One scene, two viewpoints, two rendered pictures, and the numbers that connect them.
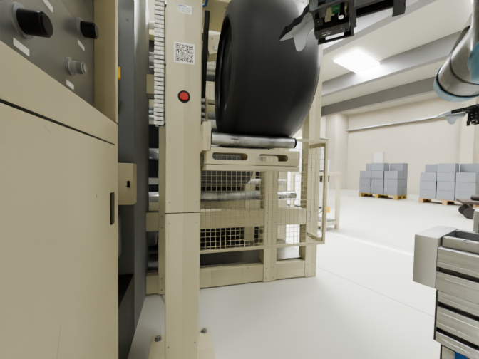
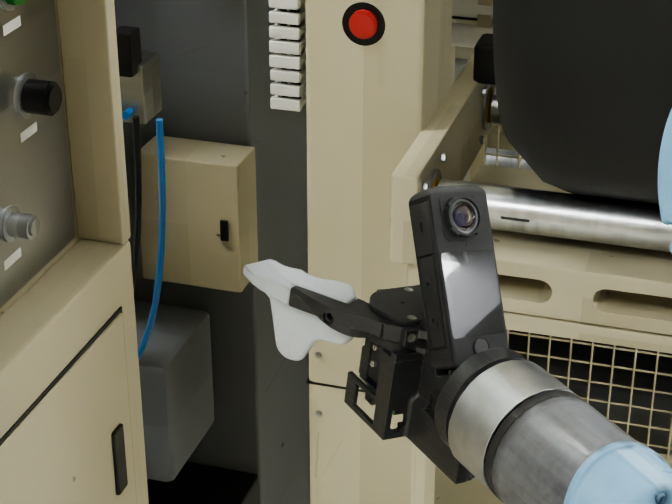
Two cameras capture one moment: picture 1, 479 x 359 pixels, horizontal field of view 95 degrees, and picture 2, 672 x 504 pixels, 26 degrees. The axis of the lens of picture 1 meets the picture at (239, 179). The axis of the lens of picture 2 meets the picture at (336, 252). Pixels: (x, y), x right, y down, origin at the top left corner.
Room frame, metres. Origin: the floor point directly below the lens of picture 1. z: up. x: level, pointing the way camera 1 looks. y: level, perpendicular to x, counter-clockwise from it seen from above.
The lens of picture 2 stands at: (-0.39, -0.51, 1.52)
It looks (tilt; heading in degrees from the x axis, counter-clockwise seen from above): 27 degrees down; 32
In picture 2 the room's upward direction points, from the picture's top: straight up
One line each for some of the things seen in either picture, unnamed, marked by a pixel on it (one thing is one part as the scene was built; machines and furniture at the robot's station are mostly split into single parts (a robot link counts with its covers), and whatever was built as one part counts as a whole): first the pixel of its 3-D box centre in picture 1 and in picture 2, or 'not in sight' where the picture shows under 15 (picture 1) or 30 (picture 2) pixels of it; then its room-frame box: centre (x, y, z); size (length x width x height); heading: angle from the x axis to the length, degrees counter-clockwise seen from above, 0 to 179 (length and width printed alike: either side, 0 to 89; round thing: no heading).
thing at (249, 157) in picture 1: (251, 157); (588, 277); (0.85, -0.05, 0.84); 0.36 x 0.09 x 0.06; 105
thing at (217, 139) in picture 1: (253, 141); (599, 220); (0.85, -0.05, 0.90); 0.35 x 0.05 x 0.05; 105
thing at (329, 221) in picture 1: (313, 199); not in sight; (3.19, -1.09, 0.40); 0.60 x 0.35 x 0.80; 34
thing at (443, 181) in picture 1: (449, 184); not in sight; (5.95, -5.70, 0.55); 1.11 x 0.74 x 1.10; 34
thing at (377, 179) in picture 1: (382, 180); not in sight; (7.31, -4.77, 0.57); 1.15 x 0.77 x 1.14; 34
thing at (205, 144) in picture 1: (202, 142); (451, 147); (0.94, 0.16, 0.90); 0.40 x 0.03 x 0.10; 15
